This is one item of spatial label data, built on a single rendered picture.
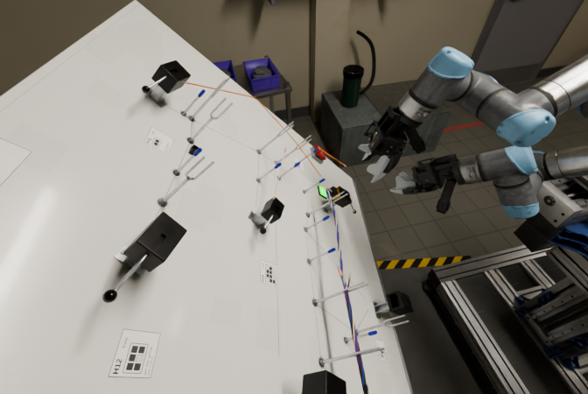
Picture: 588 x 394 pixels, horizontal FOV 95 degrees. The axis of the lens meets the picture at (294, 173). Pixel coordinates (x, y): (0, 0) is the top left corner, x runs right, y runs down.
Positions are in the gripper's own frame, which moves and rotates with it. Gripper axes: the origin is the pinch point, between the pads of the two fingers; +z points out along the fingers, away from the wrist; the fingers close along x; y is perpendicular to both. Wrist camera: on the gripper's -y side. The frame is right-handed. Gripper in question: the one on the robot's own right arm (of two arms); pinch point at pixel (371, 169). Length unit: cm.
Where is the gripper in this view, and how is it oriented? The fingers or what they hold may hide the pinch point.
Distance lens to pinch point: 82.3
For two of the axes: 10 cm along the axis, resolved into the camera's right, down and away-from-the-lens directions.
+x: 1.0, 7.5, -6.6
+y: -9.3, -1.7, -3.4
